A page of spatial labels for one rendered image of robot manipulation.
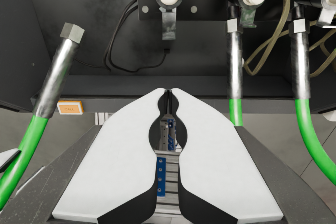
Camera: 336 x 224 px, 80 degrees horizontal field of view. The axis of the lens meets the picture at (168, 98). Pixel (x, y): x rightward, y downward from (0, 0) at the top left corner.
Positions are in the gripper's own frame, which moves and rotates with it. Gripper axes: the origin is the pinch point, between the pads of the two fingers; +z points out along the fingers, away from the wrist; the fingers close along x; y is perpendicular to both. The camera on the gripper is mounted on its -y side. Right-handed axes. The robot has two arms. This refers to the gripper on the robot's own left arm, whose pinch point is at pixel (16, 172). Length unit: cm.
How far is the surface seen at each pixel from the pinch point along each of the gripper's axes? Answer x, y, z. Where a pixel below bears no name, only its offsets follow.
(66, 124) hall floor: -32, 167, 4
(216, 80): 17.2, 23.1, 34.9
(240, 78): 12.2, -2.2, 20.4
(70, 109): -6.3, 27.6, 8.1
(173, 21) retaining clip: 2.2, -3.7, 19.4
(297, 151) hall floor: 146, 126, 99
